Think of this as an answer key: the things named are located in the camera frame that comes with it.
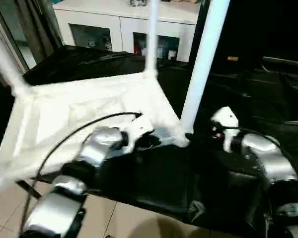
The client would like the black work mat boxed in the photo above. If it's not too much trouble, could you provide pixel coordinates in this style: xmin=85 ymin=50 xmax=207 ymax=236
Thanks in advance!
xmin=0 ymin=44 xmax=298 ymax=238

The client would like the black metal stand bar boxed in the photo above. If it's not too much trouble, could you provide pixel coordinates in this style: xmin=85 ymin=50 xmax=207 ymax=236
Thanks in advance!
xmin=16 ymin=173 xmax=56 ymax=199

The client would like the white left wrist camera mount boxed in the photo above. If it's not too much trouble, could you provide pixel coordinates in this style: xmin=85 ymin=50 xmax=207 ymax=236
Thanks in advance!
xmin=125 ymin=115 xmax=155 ymax=154

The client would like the white plastic table top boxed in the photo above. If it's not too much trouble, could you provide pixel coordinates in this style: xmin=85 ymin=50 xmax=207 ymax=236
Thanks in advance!
xmin=0 ymin=71 xmax=192 ymax=192

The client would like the grey curtain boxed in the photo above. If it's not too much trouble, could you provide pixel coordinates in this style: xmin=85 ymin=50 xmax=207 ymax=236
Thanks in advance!
xmin=0 ymin=0 xmax=63 ymax=75

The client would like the white glass-door cabinet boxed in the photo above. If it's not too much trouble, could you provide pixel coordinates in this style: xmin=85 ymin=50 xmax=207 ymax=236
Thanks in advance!
xmin=53 ymin=0 xmax=201 ymax=61

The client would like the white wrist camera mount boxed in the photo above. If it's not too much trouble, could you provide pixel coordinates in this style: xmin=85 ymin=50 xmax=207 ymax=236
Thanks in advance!
xmin=125 ymin=115 xmax=155 ymax=154
xmin=210 ymin=106 xmax=239 ymax=154

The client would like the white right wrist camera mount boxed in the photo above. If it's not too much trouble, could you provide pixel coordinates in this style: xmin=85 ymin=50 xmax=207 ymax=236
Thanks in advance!
xmin=210 ymin=106 xmax=239 ymax=154

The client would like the black cabinet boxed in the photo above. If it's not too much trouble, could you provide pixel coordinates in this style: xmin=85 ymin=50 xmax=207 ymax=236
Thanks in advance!
xmin=198 ymin=0 xmax=298 ymax=62

